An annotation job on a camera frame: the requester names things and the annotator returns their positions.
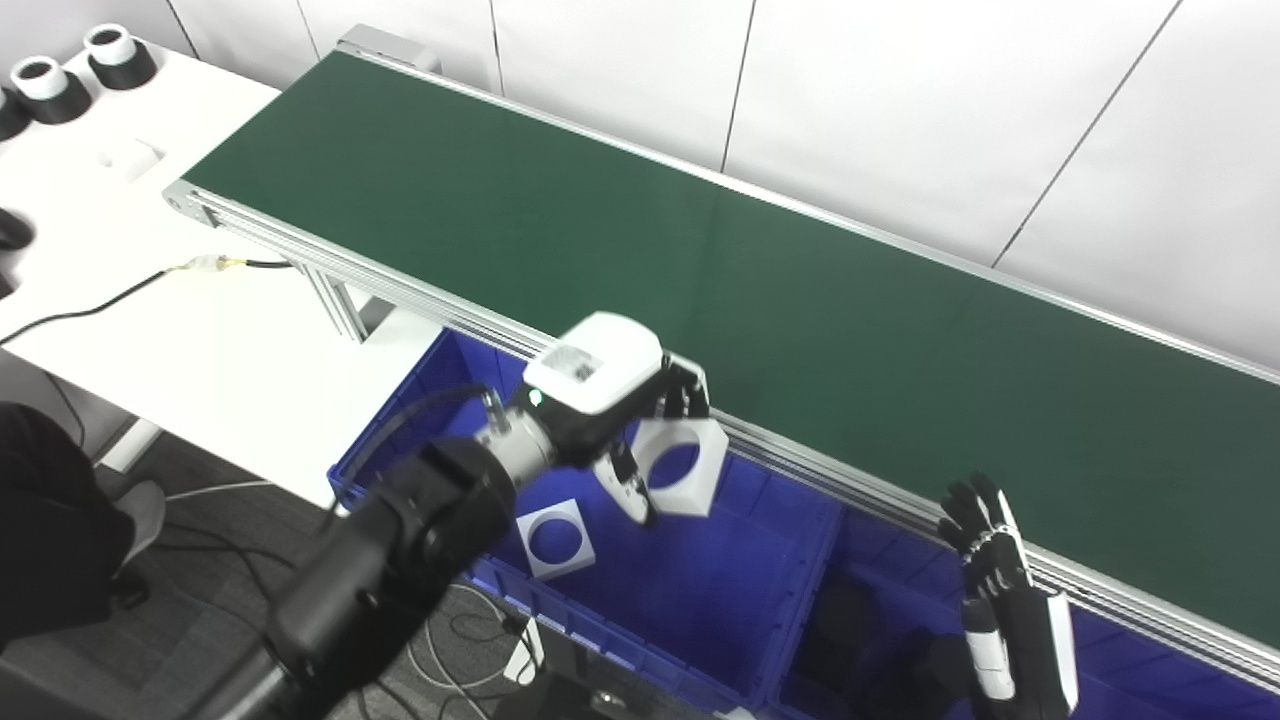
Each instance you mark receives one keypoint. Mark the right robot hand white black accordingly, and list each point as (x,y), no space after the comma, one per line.
(1020,640)

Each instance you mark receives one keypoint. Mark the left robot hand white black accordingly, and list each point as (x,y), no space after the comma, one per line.
(600,365)

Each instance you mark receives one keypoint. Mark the white square part with hole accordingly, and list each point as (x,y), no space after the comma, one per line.
(705,480)
(575,555)

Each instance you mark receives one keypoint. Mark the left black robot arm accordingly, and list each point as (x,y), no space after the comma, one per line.
(400,550)

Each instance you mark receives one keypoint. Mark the blue plastic bin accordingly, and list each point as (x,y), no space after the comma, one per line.
(720,600)
(1150,680)

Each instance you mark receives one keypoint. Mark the green conveyor belt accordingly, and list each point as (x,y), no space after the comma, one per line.
(750,300)
(420,290)

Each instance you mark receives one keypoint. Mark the aluminium conveyor leg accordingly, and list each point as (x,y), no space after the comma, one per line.
(345,300)

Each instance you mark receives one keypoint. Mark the small white part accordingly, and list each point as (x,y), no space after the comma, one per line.
(132,160)

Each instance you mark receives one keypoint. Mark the black white cylinder part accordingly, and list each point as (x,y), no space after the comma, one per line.
(55,100)
(125,65)
(8,118)

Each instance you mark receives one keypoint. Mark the black round part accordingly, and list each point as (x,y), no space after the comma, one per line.
(12,232)

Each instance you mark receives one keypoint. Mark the grey shoe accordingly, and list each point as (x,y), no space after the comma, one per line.
(145,510)

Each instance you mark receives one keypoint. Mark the white table leg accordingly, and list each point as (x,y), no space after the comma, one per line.
(128,445)

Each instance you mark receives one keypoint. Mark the person in black clothing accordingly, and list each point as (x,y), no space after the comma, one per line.
(50,520)

